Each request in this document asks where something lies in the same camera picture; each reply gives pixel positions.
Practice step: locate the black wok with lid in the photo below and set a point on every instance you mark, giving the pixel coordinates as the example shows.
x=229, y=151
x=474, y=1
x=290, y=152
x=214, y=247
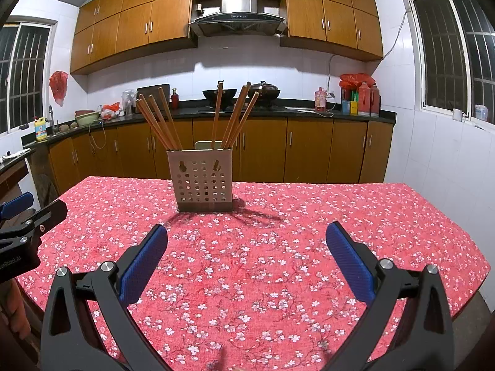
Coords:
x=268, y=93

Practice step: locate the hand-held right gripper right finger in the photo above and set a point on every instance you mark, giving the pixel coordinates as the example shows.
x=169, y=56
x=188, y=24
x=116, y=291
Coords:
x=350, y=264

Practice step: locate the metal faucet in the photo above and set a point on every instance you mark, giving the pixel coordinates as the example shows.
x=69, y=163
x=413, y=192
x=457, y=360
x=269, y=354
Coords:
x=50, y=116

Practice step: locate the small red bottle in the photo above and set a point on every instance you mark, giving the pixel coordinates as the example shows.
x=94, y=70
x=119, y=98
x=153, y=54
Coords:
x=175, y=100

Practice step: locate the dark wooden cutting board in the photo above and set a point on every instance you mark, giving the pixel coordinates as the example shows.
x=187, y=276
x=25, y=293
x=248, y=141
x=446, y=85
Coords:
x=146, y=88

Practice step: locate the white blue packet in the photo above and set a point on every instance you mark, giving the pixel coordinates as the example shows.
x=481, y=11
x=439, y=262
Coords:
x=481, y=113

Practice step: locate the yellow green box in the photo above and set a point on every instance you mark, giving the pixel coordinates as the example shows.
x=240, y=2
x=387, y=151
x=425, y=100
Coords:
x=354, y=106

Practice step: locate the white mug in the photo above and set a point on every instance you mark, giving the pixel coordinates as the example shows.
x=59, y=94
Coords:
x=457, y=114

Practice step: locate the red floral tablecloth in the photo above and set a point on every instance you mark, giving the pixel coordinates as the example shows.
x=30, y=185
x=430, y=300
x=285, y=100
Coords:
x=270, y=259

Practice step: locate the black kitchen countertop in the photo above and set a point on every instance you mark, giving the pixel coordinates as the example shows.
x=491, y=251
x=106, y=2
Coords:
x=185, y=113

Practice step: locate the red and white plastic bag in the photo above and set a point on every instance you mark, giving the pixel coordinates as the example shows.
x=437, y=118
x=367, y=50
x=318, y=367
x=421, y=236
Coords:
x=112, y=109

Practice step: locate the red oil bottle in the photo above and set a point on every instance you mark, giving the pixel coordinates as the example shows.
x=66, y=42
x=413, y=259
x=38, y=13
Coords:
x=363, y=100
x=375, y=102

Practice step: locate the beige perforated utensil holder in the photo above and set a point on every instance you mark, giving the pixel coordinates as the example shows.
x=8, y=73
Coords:
x=226, y=185

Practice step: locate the clear plastic bag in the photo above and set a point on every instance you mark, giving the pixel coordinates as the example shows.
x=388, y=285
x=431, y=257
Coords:
x=129, y=100

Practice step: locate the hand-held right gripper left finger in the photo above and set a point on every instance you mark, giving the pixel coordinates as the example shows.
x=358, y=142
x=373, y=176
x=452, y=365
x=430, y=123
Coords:
x=143, y=264

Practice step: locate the white cloth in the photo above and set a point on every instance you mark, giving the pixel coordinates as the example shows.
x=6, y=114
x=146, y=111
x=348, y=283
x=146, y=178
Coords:
x=9, y=157

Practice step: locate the barred window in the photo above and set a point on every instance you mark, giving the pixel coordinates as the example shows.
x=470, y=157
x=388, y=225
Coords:
x=441, y=54
x=19, y=73

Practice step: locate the green basin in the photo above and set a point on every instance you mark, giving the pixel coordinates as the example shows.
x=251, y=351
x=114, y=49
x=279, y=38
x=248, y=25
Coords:
x=87, y=119

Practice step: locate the blue box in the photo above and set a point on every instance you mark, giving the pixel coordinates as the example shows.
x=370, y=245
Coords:
x=346, y=107

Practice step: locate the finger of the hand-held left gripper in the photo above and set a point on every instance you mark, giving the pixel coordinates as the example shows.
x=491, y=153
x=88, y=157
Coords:
x=50, y=212
x=15, y=204

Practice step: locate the pink detergent bottle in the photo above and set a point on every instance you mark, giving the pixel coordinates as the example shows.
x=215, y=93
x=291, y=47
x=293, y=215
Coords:
x=320, y=100

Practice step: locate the person's left hand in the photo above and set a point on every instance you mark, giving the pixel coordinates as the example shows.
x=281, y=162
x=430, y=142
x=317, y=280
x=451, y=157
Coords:
x=15, y=305

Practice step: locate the yellow dish soap bottle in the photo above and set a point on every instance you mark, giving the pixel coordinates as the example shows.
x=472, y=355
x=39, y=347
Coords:
x=40, y=131

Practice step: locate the steel range hood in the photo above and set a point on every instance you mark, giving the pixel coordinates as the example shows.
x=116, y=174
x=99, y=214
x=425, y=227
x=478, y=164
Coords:
x=239, y=0

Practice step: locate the black gas stove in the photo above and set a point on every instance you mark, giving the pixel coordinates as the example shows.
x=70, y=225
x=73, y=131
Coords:
x=278, y=107

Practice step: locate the pale chair backrest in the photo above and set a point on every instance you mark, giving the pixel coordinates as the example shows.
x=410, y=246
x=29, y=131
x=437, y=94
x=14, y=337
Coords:
x=203, y=145

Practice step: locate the row of wooden base cabinets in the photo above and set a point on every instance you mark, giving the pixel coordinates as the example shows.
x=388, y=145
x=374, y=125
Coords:
x=309, y=147

